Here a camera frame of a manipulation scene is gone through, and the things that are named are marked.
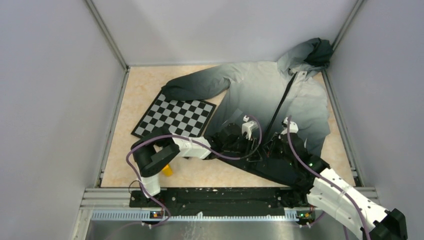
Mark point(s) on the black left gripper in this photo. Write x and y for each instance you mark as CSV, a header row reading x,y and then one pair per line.
x,y
250,145

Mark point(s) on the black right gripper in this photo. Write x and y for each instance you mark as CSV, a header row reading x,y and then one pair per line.
x,y
271,145

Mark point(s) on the grey gradient hooded jacket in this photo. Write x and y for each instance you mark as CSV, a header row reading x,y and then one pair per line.
x,y
268,90

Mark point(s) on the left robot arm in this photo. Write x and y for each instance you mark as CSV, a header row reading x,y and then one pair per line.
x,y
148,171

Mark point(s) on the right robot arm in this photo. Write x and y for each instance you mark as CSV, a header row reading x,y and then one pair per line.
x,y
326,190

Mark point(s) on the black white checkerboard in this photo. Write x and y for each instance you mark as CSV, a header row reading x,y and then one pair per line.
x,y
182,118

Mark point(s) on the yellow block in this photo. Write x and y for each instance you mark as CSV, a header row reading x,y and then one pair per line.
x,y
167,171

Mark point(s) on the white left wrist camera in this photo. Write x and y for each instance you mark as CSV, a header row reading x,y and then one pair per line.
x,y
248,127

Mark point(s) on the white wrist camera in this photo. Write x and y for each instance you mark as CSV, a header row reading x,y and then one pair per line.
x,y
248,127
289,127

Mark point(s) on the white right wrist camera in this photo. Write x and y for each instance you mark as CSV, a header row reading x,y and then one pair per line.
x,y
289,127

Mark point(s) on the grey cable duct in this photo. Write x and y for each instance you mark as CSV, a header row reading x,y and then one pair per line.
x,y
147,216

